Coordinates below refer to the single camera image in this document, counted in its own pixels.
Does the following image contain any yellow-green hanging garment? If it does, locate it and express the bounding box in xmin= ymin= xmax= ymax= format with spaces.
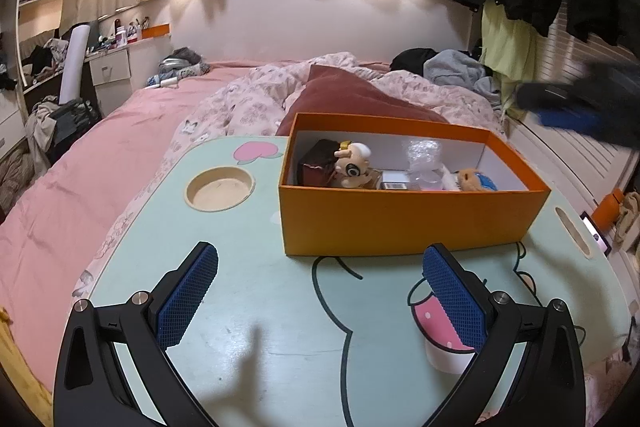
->
xmin=480 ymin=0 xmax=545 ymax=118

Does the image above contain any black garment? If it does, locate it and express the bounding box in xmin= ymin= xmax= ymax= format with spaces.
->
xmin=390 ymin=48 xmax=441 ymax=72

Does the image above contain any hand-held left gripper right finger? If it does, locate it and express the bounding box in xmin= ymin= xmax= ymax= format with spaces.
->
xmin=422 ymin=243 xmax=586 ymax=427

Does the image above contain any glass perfume bottle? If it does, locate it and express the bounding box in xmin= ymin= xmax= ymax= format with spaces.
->
xmin=377 ymin=171 xmax=413 ymax=192

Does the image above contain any smartphone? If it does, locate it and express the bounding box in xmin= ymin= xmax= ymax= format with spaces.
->
xmin=580 ymin=211 xmax=612 ymax=256

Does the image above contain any pink floral quilt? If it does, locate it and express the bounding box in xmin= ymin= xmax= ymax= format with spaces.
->
xmin=72 ymin=52 xmax=506 ymax=303

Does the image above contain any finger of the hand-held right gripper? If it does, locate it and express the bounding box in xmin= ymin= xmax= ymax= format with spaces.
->
xmin=540 ymin=106 xmax=605 ymax=136
xmin=516 ymin=81 xmax=581 ymax=110

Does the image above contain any chair with clothes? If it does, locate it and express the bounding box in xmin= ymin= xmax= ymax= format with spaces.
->
xmin=25 ymin=96 xmax=103 ymax=170

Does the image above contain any clear plastic shell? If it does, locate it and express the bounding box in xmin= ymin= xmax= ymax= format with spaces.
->
xmin=412 ymin=171 xmax=453 ymax=192

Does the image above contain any maroon pillow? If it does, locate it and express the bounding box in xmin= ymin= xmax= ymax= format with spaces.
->
xmin=275 ymin=64 xmax=451 ymax=138

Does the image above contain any orange cup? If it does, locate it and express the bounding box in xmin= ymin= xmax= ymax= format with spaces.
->
xmin=597 ymin=189 xmax=626 ymax=233

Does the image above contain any white desk with drawer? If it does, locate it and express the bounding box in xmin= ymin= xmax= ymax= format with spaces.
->
xmin=87 ymin=41 xmax=135 ymax=118

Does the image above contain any beige cloth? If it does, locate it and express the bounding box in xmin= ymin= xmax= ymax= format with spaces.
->
xmin=615 ymin=192 xmax=640 ymax=252

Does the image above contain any dark small carton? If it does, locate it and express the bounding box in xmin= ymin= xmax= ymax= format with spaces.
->
xmin=298 ymin=139 xmax=340 ymax=188

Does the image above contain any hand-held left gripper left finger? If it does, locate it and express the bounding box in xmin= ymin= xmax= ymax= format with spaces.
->
xmin=52 ymin=241 xmax=221 ymax=427

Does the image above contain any crumpled bubble wrap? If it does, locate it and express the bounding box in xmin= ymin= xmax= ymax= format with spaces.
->
xmin=401 ymin=138 xmax=445 ymax=172

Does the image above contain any green cartoon lap table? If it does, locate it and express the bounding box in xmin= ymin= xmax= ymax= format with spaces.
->
xmin=72 ymin=134 xmax=632 ymax=427

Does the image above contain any grey clothes pile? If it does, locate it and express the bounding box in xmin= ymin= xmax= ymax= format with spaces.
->
xmin=147 ymin=48 xmax=212 ymax=88

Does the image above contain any pink bed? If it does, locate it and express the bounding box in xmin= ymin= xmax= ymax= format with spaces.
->
xmin=0 ymin=57 xmax=396 ymax=388

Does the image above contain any orange cardboard box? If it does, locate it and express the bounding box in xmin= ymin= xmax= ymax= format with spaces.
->
xmin=278 ymin=112 xmax=551 ymax=257

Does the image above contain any white paper roll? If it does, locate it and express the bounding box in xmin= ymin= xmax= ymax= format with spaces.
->
xmin=59 ymin=25 xmax=92 ymax=105

